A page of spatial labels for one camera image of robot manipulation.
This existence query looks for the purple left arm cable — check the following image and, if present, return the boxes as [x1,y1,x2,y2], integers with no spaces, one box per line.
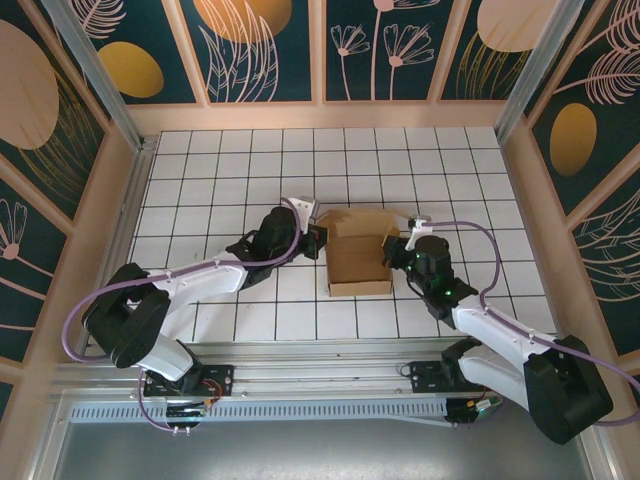
[63,197,307,432]

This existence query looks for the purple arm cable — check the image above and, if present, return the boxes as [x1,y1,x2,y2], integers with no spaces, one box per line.
[427,219,640,430]
[63,197,307,432]

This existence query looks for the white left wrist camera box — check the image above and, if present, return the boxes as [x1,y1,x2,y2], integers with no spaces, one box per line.
[293,197,322,222]

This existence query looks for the small controller circuit board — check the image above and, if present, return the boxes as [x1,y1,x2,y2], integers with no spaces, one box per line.
[447,397,504,427]
[164,403,210,420]

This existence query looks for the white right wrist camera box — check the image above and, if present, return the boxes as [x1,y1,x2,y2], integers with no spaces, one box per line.
[405,214,435,251]

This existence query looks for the grey metal sheet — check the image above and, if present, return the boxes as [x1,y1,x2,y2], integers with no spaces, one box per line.
[49,399,601,480]

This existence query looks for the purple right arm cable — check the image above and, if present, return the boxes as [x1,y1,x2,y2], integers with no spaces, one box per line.
[427,219,640,430]

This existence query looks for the aluminium table frame rails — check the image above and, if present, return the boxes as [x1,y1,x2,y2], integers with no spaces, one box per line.
[47,134,596,404]

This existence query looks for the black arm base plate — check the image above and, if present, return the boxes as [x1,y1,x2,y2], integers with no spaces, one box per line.
[409,360,500,394]
[143,364,235,399]

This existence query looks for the aluminium corner post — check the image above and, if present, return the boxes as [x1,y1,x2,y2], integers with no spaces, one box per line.
[494,0,586,146]
[42,0,146,151]

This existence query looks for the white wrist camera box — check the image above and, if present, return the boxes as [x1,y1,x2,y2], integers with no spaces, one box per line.
[405,214,435,251]
[293,197,322,222]

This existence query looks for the grey slotted cable duct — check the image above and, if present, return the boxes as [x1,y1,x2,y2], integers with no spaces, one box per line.
[69,397,454,427]

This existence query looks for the brown cardboard paper box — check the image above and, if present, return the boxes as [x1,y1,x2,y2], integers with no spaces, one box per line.
[317,208,401,297]

